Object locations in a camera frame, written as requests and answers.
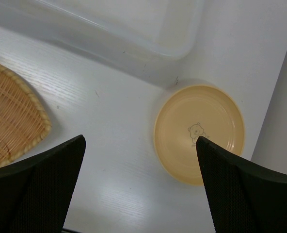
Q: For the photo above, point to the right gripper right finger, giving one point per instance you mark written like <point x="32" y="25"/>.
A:
<point x="243" y="197"/>

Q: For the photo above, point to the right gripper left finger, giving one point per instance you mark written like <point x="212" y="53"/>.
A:
<point x="35" y="193"/>

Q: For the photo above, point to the woven bamboo basket tray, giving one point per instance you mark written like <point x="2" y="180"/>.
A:
<point x="23" y="120"/>

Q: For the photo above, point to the yellow plastic plate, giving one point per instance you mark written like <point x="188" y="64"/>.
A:
<point x="192" y="112"/>

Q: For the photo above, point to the white plastic bin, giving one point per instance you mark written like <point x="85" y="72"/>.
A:
<point x="143" y="38"/>

